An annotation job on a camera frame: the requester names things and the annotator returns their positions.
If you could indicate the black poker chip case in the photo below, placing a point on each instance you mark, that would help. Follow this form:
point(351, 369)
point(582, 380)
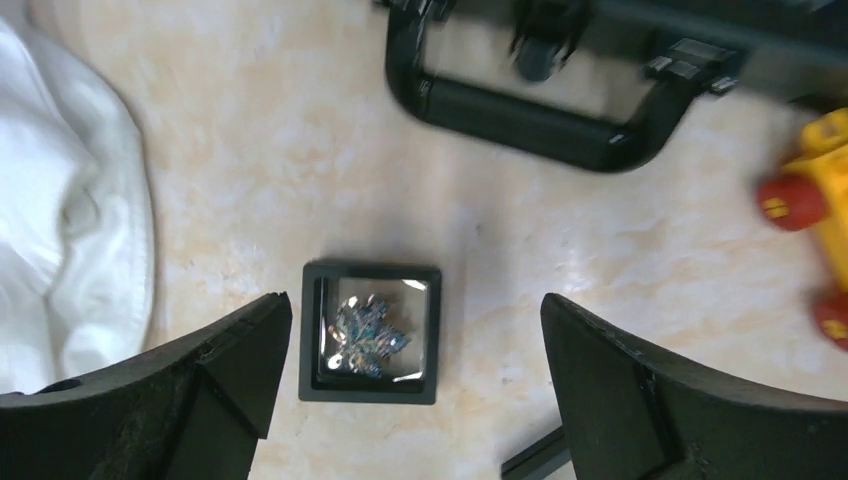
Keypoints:
point(603, 85)

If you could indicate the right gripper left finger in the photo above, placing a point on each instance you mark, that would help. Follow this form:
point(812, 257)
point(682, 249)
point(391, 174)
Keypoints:
point(193, 408)

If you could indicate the white garment with blue print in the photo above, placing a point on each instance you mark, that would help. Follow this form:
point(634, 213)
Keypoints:
point(77, 230)

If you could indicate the blue leaf brooch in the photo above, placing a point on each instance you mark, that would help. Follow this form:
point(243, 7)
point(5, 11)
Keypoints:
point(364, 340)

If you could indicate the orange yellow toy car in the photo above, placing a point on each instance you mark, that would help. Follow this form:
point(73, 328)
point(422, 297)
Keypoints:
point(810, 193)

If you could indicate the black square frame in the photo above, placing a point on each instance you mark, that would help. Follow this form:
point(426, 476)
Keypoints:
point(539, 460)
point(414, 293)

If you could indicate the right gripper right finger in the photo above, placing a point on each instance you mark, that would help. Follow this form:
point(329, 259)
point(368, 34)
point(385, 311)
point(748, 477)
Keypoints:
point(631, 409)

